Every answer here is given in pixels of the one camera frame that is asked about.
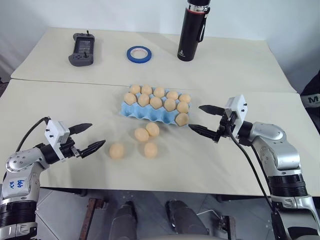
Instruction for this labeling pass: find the dark equipment base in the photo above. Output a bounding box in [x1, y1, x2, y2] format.
[0, 74, 8, 100]

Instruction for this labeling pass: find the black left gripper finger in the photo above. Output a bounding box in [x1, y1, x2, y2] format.
[79, 139, 107, 159]
[68, 122, 93, 137]

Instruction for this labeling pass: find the black table foot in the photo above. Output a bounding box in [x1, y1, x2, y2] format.
[216, 194, 271, 203]

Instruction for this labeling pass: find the blue tape roll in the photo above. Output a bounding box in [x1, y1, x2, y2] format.
[125, 45, 153, 64]

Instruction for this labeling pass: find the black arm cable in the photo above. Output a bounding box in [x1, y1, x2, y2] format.
[226, 117, 285, 240]
[15, 116, 52, 153]

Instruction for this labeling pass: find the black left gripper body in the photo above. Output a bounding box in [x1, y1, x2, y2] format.
[58, 139, 83, 161]

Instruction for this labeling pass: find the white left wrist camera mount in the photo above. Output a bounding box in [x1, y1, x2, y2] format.
[44, 119, 71, 161]

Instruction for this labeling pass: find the rusty metal bar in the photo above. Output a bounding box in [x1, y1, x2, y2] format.
[83, 197, 105, 240]
[219, 216, 237, 240]

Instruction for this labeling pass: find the grey handheld controller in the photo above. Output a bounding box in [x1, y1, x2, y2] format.
[68, 30, 95, 67]

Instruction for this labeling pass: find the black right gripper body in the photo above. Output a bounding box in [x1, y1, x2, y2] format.
[216, 109, 241, 145]

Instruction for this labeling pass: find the dark rounded shape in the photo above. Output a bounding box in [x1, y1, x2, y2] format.
[107, 199, 138, 240]
[165, 199, 210, 237]

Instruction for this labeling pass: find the black thermos bottle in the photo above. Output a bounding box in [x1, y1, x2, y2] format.
[177, 0, 211, 62]

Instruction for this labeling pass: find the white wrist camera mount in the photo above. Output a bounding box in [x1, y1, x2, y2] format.
[223, 94, 250, 140]
[44, 119, 71, 161]

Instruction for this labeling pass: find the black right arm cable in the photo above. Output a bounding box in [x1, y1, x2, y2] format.
[226, 117, 285, 240]

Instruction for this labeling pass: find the blue egg tray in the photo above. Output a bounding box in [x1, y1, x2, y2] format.
[120, 84, 192, 127]

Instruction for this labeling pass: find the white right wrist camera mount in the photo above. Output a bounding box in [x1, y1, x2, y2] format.
[223, 94, 250, 140]

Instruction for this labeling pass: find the white floor cable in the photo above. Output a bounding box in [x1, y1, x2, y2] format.
[196, 209, 221, 221]

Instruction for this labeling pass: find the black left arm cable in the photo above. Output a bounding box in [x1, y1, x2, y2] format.
[15, 116, 52, 153]

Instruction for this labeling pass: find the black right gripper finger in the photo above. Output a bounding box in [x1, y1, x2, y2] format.
[198, 104, 226, 117]
[188, 123, 222, 144]

